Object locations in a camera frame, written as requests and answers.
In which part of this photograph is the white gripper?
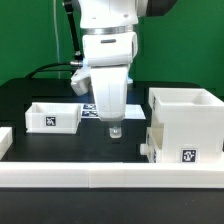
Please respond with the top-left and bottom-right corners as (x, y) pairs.
(83, 32), (138, 138)

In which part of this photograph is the white drawer box cabinet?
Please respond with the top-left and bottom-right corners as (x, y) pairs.
(148, 88), (224, 163)

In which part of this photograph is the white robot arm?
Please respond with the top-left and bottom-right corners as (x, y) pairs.
(78, 0), (177, 138)

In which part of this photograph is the white rear drawer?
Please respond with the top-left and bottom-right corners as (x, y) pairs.
(25, 102), (81, 134)

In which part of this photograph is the marker sheet on table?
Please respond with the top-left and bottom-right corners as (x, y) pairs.
(81, 104), (145, 120)

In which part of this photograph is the white left fence piece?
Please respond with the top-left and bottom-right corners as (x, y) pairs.
(0, 127), (13, 160)

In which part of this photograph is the white front fence rail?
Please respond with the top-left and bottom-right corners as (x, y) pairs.
(0, 162), (224, 188)

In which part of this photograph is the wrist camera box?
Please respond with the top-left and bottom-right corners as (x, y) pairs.
(71, 67), (90, 96)

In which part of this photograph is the black cable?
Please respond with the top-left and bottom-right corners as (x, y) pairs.
(25, 60), (84, 80)

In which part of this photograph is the white hanging cable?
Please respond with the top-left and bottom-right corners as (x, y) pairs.
(53, 0), (62, 80)

